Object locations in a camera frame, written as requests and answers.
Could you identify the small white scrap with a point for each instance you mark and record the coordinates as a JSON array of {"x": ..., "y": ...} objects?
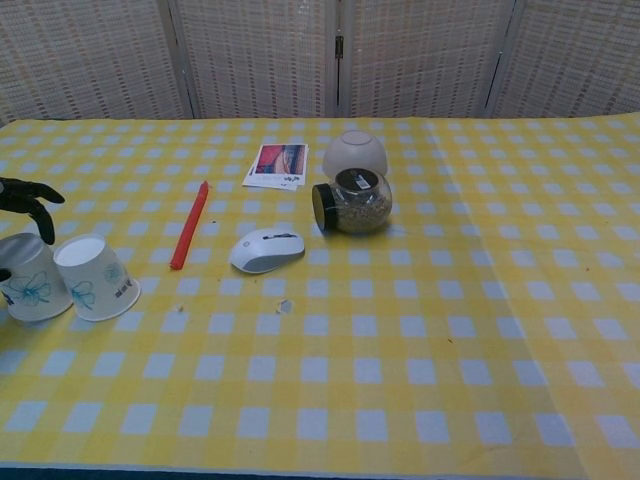
[
  {"x": 285, "y": 306},
  {"x": 177, "y": 307}
]

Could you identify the yellow checkered tablecloth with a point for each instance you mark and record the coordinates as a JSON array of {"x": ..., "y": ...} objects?
[
  {"x": 575, "y": 250},
  {"x": 300, "y": 375}
]

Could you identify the glass jar with black lid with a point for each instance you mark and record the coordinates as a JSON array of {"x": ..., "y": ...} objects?
[{"x": 362, "y": 205}]

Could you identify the metal screen hinge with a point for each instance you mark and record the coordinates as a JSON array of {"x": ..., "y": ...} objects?
[{"x": 339, "y": 47}]

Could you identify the photo card with red picture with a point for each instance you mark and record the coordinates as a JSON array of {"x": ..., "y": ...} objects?
[{"x": 280, "y": 159}]

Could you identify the white paper cup blue flower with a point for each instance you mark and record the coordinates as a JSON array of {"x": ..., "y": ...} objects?
[
  {"x": 95, "y": 280},
  {"x": 32, "y": 285}
]

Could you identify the woven folding screen panel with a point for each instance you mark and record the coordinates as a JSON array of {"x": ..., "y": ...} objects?
[
  {"x": 260, "y": 55},
  {"x": 90, "y": 55},
  {"x": 575, "y": 55},
  {"x": 425, "y": 55}
]

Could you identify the red stick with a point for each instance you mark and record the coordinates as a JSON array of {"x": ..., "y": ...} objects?
[{"x": 192, "y": 225}]

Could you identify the beige upturned bowl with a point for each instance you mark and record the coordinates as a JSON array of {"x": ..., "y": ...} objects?
[{"x": 355, "y": 152}]

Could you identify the white computer mouse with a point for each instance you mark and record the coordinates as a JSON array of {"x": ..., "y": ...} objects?
[{"x": 270, "y": 250}]

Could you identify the black and silver left hand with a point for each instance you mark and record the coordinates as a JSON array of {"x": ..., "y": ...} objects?
[{"x": 25, "y": 197}]

